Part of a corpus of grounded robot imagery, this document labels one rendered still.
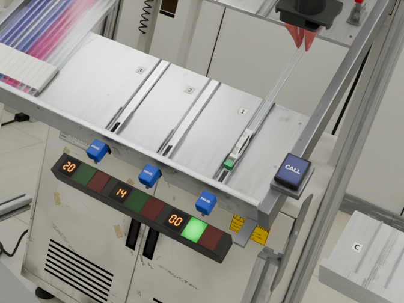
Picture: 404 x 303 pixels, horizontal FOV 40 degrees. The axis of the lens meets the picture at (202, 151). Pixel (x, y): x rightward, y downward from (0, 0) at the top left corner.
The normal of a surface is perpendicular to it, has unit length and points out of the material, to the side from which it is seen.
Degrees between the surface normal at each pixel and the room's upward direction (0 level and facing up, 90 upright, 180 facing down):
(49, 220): 90
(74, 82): 42
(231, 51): 90
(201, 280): 90
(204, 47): 90
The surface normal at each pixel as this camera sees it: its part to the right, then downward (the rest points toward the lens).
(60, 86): -0.11, -0.52
